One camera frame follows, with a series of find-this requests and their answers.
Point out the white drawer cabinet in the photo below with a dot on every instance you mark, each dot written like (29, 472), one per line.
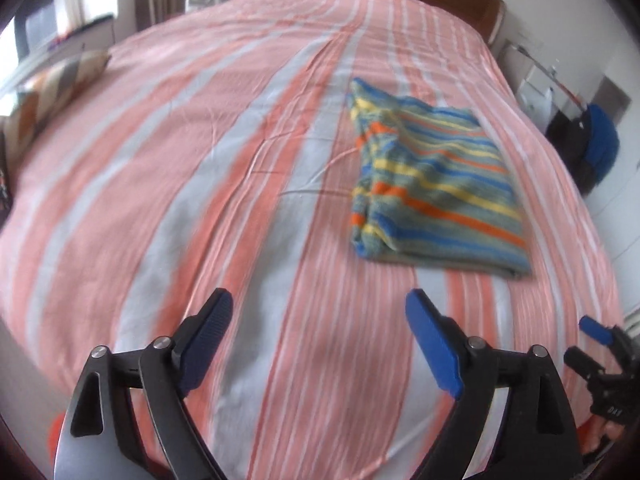
(535, 82)

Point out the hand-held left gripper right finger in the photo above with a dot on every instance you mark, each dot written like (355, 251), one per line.
(432, 340)

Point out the grey orange striped pillow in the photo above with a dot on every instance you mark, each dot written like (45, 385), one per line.
(50, 92)

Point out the dark jacket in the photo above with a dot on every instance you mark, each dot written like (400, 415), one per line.
(570, 145)

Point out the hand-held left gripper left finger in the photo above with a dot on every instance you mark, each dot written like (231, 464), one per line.
(207, 335)

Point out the pink striped bed sheet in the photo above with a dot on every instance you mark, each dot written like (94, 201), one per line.
(225, 160)

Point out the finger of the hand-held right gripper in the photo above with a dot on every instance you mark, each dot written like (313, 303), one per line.
(595, 329)
(580, 360)

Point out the white side table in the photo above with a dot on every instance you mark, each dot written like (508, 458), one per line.
(85, 35)

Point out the striped towel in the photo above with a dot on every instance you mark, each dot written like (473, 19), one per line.
(440, 180)

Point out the blue cloth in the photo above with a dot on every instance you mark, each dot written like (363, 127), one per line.
(602, 140)

